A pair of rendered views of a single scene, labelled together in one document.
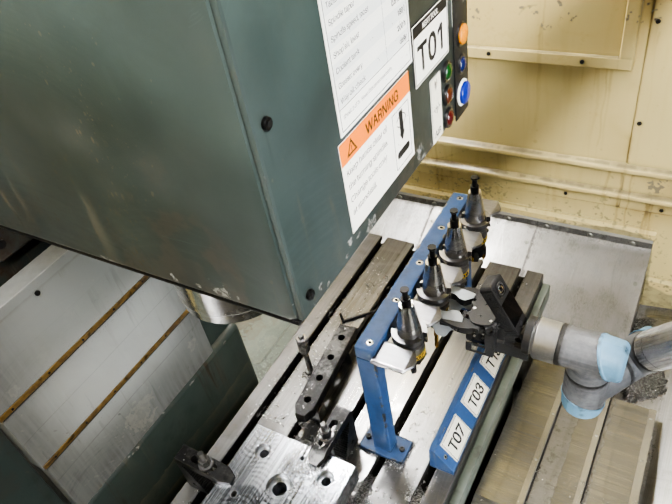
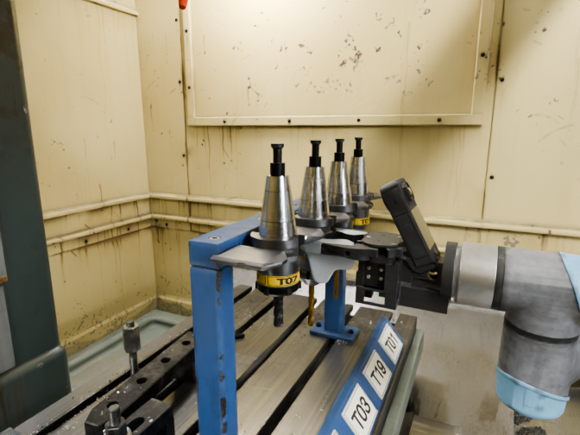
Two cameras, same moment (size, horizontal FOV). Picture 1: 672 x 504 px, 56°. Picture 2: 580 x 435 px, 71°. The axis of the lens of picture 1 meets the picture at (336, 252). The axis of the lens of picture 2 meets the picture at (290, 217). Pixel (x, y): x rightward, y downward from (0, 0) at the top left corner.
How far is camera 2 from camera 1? 0.78 m
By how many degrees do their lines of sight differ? 30
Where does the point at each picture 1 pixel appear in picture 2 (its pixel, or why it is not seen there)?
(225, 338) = (43, 360)
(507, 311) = (418, 223)
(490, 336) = (394, 265)
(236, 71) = not seen: outside the picture
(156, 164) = not seen: outside the picture
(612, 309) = (488, 368)
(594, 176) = (452, 236)
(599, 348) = (567, 260)
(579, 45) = (436, 107)
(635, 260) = (499, 322)
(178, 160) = not seen: outside the picture
